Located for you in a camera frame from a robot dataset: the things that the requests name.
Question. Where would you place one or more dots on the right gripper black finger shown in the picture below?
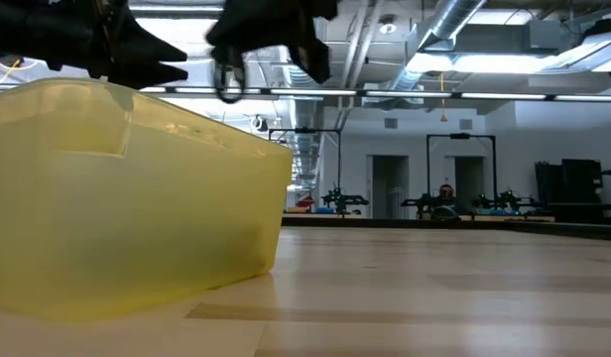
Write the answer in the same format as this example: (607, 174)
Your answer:
(256, 25)
(313, 49)

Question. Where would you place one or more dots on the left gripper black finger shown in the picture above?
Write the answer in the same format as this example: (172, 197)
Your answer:
(152, 49)
(147, 77)

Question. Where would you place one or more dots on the black table edge rail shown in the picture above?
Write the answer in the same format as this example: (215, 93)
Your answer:
(558, 229)

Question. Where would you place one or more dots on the person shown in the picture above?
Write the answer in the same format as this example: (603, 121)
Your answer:
(447, 192)

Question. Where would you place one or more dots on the long ceiling light strip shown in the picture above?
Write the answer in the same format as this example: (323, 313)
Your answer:
(409, 94)

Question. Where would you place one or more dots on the translucent yellow plastic bin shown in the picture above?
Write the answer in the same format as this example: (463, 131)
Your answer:
(137, 208)

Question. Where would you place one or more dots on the black round object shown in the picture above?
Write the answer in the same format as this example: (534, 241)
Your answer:
(444, 213)

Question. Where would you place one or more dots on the red background bin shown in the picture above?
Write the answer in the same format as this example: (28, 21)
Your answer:
(305, 202)

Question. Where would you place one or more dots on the black cabinet stack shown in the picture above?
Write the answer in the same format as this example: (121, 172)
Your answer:
(578, 181)

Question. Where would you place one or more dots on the black station frame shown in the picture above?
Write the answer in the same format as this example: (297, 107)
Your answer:
(339, 158)
(494, 168)

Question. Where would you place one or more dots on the background black robot arm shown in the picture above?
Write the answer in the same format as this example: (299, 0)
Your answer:
(342, 200)
(509, 200)
(419, 202)

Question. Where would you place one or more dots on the silver ribbed ceiling duct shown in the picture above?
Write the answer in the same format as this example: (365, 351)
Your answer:
(300, 104)

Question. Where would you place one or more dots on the ceiling mounted camera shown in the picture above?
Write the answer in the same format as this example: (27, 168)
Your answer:
(259, 124)

